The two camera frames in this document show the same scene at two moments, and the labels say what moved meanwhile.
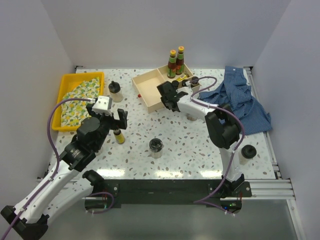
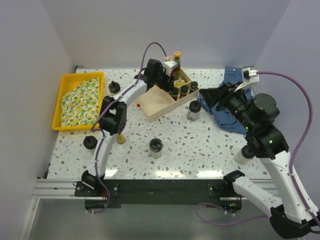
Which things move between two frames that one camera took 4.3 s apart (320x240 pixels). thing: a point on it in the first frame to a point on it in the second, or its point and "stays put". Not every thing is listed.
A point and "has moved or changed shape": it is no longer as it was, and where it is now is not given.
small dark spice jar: [194, 80] has moved or changed shape
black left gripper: [116, 124] to [166, 86]
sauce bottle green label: [180, 61] has moved or changed shape
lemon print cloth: [73, 112] stays put
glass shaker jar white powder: [115, 92] stays put
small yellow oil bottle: [119, 136] stays put
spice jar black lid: [175, 83] has moved or changed shape
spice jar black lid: [183, 83] has moved or changed shape
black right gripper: [163, 100] to [222, 94]
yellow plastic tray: [67, 116] stays put
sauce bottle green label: [172, 64] has moved or changed shape
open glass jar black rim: [156, 146] stays put
